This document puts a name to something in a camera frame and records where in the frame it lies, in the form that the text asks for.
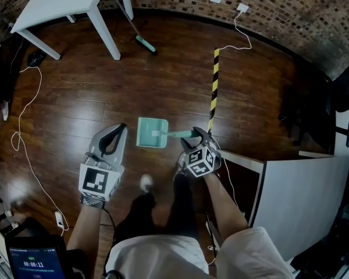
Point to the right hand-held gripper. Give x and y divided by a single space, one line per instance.
200 161

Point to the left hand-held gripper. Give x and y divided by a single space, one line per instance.
96 182

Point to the teal plastic dustpan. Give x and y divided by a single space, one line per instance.
151 132

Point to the person's left forearm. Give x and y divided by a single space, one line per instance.
85 228

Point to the person's right forearm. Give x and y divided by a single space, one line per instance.
224 202

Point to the dark wooden floor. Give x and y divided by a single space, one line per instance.
110 92

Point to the small black floor object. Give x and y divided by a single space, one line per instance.
36 59

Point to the person's right shoe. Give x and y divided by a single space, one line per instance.
178 167

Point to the person's left white shoe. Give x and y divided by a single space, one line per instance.
146 183

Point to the person's black trousers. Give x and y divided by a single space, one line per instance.
163 214

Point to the white power adapter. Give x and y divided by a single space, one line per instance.
59 219

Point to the teal broom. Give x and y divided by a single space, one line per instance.
145 44

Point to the white cabinet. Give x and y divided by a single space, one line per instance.
296 202

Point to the person's white shirt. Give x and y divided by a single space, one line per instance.
168 257

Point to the tablet with timer screen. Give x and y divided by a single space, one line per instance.
35 260

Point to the white wall socket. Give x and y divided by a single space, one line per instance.
242 7

